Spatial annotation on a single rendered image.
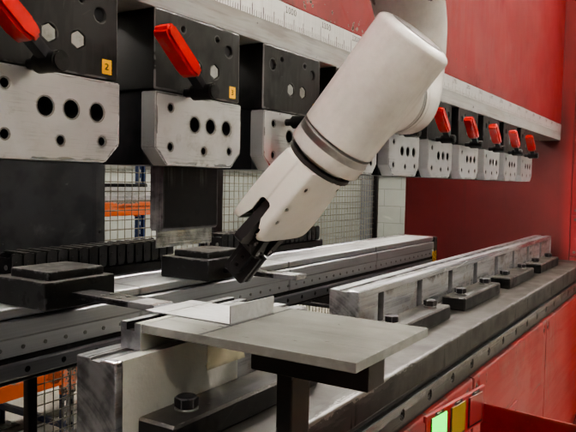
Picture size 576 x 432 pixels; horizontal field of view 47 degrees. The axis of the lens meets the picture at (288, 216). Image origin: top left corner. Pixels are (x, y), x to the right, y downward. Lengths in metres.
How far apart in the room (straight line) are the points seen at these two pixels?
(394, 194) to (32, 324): 7.77
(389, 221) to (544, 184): 5.90
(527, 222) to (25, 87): 2.42
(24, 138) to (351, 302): 0.73
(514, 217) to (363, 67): 2.23
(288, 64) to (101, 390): 0.49
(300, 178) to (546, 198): 2.20
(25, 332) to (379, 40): 0.61
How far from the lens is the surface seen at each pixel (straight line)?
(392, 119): 0.67
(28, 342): 0.98
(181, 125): 0.75
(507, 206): 2.85
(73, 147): 0.64
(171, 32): 0.69
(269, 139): 0.88
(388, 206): 8.62
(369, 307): 1.22
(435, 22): 0.76
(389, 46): 0.65
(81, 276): 0.97
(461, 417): 1.08
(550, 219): 2.82
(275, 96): 0.90
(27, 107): 0.61
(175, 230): 0.80
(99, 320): 1.05
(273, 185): 0.69
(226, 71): 0.82
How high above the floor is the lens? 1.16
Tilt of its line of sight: 3 degrees down
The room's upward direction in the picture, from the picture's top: 1 degrees clockwise
